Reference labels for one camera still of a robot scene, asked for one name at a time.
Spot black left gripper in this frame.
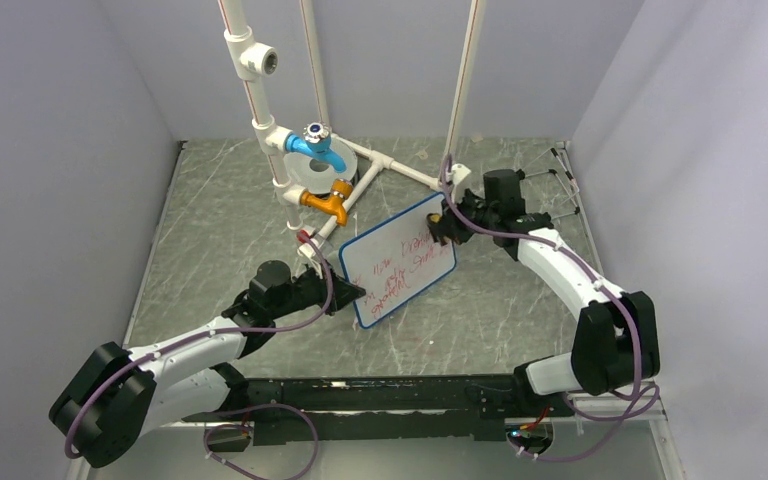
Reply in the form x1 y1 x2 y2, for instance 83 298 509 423
270 259 366 320

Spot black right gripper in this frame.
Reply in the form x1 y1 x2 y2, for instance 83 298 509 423
433 188 498 246

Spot blue framed whiteboard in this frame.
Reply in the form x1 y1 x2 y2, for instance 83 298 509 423
338 193 457 329

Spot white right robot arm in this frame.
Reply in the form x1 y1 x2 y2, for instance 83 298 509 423
426 164 660 415

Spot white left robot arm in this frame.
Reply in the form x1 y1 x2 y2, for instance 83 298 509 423
48 260 366 468

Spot orange brass faucet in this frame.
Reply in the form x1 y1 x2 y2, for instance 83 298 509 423
299 178 353 227

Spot clear round plate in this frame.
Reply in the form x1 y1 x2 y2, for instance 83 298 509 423
283 140 360 197

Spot blue faucet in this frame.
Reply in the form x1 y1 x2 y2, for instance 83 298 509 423
283 122 347 173

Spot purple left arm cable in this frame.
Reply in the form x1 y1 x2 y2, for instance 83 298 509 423
63 231 336 480

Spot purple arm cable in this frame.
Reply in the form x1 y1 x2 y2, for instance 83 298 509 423
438 153 662 463
63 231 336 480

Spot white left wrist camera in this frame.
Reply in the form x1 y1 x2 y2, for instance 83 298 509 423
296 226 332 275

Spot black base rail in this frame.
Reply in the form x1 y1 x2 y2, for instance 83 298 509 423
186 374 573 446

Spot white PVC pipe frame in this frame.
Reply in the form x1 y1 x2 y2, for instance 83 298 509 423
218 1 453 240

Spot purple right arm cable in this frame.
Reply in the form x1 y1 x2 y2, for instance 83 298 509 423
438 153 662 463

